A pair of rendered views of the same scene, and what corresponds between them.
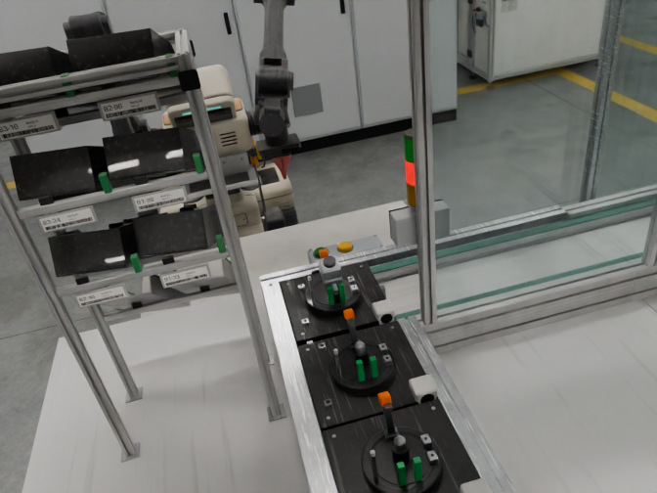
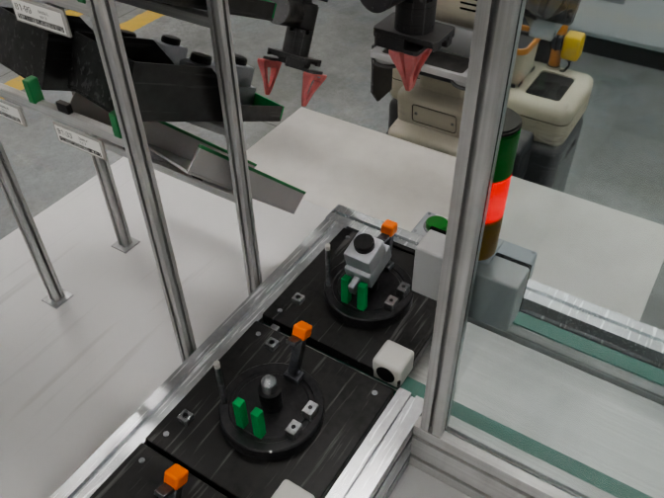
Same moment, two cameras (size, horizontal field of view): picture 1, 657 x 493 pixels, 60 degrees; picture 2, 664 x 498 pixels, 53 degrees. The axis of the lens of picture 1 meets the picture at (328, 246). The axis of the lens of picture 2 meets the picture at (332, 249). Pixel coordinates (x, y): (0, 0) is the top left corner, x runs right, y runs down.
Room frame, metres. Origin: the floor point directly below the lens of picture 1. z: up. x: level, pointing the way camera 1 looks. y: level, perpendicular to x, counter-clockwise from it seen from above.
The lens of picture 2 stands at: (0.53, -0.44, 1.74)
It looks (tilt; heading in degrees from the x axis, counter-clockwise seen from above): 43 degrees down; 42
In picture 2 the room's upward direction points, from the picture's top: 1 degrees counter-clockwise
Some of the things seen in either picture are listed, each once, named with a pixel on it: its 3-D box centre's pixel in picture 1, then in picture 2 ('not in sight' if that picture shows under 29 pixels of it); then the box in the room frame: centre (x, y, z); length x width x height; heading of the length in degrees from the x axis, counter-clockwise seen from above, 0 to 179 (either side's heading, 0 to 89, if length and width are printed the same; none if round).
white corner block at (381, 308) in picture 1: (383, 312); (392, 364); (1.03, -0.11, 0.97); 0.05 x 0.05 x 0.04; 9
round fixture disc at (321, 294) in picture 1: (333, 294); (369, 290); (1.11, 0.01, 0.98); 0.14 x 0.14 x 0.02
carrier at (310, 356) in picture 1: (361, 355); (270, 394); (0.86, -0.03, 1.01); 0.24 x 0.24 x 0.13; 9
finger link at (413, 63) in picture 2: (277, 162); (404, 58); (1.30, 0.10, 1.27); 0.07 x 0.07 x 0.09; 8
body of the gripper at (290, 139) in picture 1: (276, 134); (415, 14); (1.30, 0.08, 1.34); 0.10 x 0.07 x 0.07; 98
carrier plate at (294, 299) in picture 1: (334, 300); (368, 298); (1.11, 0.01, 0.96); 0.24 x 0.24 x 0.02; 9
